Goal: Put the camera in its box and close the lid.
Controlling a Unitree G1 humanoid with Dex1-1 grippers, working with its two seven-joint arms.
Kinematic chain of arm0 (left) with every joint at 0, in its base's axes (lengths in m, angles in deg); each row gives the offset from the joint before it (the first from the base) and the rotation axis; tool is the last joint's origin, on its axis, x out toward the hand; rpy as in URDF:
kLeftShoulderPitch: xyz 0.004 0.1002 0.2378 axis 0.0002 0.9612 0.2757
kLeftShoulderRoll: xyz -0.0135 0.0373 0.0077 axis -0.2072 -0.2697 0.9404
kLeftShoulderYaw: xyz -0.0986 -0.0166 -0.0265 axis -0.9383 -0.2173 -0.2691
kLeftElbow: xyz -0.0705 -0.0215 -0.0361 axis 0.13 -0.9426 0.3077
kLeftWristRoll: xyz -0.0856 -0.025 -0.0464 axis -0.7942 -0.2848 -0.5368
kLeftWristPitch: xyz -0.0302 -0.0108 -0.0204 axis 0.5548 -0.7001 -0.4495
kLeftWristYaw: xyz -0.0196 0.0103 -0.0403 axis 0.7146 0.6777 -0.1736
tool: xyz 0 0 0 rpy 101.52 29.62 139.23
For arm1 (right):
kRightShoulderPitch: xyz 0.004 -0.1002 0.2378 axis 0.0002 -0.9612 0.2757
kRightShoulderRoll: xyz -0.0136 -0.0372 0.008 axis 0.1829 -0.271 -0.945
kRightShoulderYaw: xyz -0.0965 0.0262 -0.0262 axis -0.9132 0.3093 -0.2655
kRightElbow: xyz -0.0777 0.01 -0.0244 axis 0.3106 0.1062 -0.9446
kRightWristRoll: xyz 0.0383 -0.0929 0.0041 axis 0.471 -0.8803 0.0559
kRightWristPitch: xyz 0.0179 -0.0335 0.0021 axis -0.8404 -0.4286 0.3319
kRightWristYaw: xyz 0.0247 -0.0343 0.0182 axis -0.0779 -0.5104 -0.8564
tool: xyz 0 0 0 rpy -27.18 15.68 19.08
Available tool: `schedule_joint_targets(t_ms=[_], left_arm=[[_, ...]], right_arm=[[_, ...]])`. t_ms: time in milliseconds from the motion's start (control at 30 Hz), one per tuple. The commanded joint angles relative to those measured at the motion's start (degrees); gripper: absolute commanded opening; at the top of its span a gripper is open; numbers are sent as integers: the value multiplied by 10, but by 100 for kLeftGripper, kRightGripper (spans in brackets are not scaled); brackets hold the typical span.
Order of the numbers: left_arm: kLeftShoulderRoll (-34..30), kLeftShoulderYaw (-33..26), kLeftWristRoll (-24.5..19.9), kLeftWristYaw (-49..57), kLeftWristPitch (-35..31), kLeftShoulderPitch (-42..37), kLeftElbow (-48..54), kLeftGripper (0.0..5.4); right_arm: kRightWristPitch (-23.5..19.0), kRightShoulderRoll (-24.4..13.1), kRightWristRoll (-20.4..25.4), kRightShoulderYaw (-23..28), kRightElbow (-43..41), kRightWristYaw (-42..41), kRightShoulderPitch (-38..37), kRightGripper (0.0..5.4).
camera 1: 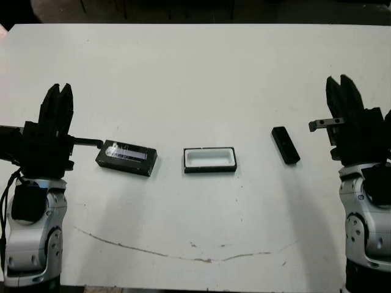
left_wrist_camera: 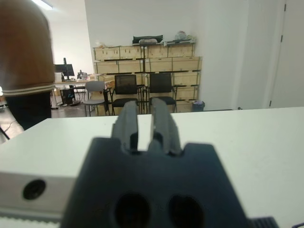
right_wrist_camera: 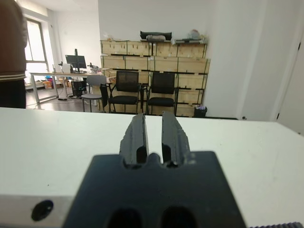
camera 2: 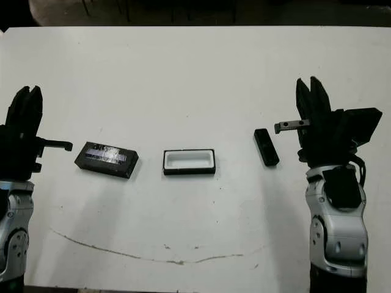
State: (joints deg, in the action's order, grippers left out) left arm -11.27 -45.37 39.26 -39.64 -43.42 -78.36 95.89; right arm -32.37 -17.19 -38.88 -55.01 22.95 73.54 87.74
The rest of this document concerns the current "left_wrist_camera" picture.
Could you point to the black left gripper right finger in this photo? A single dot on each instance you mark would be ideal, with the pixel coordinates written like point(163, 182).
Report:
point(164, 123)

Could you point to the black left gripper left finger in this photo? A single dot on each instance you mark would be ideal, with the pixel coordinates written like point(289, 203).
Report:
point(126, 123)

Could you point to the wooden shipping crate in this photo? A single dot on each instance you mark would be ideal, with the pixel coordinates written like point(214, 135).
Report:
point(181, 50)
point(107, 53)
point(187, 93)
point(158, 51)
point(131, 66)
point(187, 64)
point(187, 78)
point(106, 67)
point(184, 106)
point(131, 52)
point(158, 65)

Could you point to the blue waste bin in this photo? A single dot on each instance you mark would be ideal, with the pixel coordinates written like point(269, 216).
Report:
point(198, 107)

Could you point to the black mesh chair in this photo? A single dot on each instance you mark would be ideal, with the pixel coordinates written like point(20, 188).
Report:
point(160, 83)
point(124, 84)

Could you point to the grey plastic chair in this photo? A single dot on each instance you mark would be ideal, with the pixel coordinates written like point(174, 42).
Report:
point(95, 86)

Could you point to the black computer tower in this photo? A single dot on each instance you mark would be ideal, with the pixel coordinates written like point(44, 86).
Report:
point(68, 96)

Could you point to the small grey desk gadget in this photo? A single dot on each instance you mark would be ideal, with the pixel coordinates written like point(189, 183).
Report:
point(82, 75)

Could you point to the wooden top desk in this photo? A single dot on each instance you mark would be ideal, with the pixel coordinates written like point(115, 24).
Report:
point(71, 82)

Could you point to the black computer monitor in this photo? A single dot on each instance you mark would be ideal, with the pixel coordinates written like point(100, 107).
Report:
point(63, 69)

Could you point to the black fabric bag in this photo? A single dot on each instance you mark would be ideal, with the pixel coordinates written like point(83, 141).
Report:
point(147, 38)

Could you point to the pile of plastic bags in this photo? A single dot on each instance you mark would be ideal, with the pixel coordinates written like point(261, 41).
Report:
point(184, 35)

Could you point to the person in brown sweater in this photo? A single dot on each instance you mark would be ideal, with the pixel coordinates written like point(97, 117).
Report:
point(23, 47)

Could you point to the white door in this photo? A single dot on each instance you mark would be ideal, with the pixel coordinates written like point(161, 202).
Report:
point(292, 59)

